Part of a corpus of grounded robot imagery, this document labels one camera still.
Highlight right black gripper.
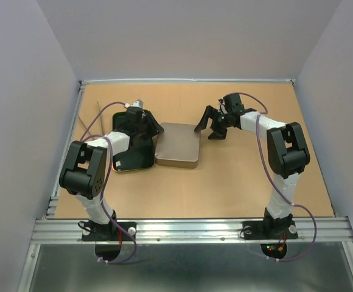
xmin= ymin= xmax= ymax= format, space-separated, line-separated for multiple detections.
xmin=194 ymin=105 xmax=232 ymax=139

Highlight dark green metal tray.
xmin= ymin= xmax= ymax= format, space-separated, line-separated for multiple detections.
xmin=112 ymin=111 xmax=155 ymax=172

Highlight gold tin lid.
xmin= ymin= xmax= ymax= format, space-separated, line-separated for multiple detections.
xmin=155 ymin=122 xmax=200 ymax=160

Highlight metal serving tongs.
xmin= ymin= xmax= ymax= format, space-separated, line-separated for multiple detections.
xmin=76 ymin=100 xmax=107 ymax=138

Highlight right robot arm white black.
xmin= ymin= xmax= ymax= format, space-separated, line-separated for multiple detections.
xmin=194 ymin=92 xmax=310 ymax=239

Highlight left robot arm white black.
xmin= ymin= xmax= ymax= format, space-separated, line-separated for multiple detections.
xmin=59 ymin=100 xmax=164 ymax=241

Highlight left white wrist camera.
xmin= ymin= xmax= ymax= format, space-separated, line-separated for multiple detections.
xmin=124 ymin=99 xmax=144 ymax=108

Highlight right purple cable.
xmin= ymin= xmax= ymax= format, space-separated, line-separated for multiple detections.
xmin=240 ymin=92 xmax=318 ymax=263

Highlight purple cable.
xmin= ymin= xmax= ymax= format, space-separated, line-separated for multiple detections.
xmin=80 ymin=102 xmax=138 ymax=265
xmin=240 ymin=92 xmax=318 ymax=263

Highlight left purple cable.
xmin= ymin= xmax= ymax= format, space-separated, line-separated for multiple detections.
xmin=80 ymin=102 xmax=138 ymax=265

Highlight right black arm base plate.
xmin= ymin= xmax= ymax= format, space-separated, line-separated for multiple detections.
xmin=242 ymin=221 xmax=298 ymax=241

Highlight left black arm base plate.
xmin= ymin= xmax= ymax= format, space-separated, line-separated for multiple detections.
xmin=77 ymin=220 xmax=131 ymax=242

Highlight aluminium frame rail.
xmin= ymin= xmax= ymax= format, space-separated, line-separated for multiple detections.
xmin=30 ymin=217 xmax=353 ymax=245

